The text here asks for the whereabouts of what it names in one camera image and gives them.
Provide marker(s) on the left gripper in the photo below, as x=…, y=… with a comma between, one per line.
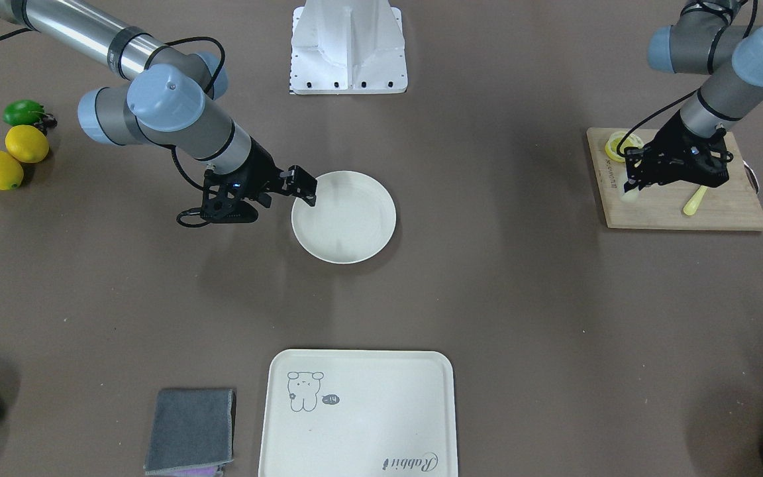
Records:
x=674, y=140

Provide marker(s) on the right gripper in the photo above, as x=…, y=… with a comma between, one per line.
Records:
x=263, y=168

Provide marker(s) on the cream round plate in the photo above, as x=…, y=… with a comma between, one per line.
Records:
x=353, y=219

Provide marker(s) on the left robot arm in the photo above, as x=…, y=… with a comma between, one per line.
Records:
x=704, y=40

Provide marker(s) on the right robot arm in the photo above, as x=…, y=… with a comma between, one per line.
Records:
x=169, y=101

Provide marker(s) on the cream rabbit tray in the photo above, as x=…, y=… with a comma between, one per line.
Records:
x=359, y=413

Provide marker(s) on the lemon slices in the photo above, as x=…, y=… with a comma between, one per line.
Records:
x=619, y=142

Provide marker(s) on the yellow plastic knife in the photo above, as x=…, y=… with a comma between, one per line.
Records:
x=692, y=205

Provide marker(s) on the bamboo cutting board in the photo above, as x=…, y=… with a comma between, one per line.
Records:
x=734, y=206

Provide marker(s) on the dark cherries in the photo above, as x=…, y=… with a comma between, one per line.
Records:
x=45, y=122

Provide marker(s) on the grey folded cloth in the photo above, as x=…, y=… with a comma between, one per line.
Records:
x=192, y=432

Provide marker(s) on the yellow lemon near lime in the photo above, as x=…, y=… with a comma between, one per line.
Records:
x=27, y=144

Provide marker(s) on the green lime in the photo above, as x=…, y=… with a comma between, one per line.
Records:
x=24, y=112

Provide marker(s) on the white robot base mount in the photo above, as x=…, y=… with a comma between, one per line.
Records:
x=347, y=47

